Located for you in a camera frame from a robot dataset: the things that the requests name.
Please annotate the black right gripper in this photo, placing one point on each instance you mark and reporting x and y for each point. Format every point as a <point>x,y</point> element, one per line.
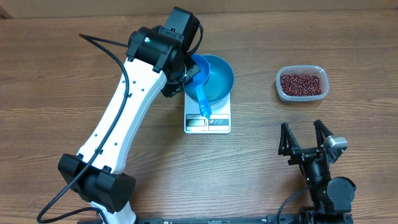
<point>288,146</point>

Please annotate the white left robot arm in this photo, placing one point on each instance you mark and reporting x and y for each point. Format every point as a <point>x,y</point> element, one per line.
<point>159,61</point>

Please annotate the blue plastic measuring scoop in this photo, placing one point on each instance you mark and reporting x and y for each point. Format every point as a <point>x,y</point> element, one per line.
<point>200,79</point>

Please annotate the clear plastic container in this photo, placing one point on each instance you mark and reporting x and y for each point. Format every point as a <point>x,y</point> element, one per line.
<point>306,69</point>

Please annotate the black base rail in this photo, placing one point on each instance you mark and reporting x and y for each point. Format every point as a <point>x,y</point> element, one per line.
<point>270,219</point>

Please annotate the red adzuki beans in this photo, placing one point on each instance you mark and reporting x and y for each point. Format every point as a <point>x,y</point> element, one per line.
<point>300,84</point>

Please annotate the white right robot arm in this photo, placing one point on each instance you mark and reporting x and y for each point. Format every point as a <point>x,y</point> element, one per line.
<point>331,197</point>

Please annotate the white digital kitchen scale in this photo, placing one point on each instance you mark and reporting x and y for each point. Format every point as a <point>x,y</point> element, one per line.
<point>219,122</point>

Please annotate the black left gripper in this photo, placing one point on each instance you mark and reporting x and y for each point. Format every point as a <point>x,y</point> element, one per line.
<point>193,70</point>

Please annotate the teal metal bowl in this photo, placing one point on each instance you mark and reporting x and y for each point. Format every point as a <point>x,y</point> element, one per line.
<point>220,82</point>

